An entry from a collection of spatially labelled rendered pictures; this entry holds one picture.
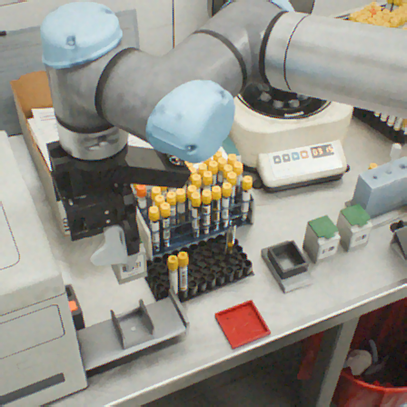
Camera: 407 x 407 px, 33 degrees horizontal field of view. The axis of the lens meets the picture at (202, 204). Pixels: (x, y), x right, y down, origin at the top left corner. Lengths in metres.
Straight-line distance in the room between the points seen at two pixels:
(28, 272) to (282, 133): 0.61
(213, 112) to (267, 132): 0.67
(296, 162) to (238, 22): 0.65
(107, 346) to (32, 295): 0.25
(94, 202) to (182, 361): 0.40
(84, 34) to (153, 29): 0.83
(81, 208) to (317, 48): 0.31
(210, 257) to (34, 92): 0.48
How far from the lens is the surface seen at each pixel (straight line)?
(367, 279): 1.22
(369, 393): 1.64
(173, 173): 0.81
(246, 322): 1.13
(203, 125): 0.60
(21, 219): 0.89
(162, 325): 1.08
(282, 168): 1.30
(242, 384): 2.06
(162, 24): 1.47
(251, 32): 0.68
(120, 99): 0.63
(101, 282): 1.18
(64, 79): 0.67
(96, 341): 1.08
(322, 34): 0.65
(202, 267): 1.16
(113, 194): 0.79
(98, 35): 0.64
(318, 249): 1.19
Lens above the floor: 1.84
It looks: 49 degrees down
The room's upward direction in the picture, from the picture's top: 1 degrees clockwise
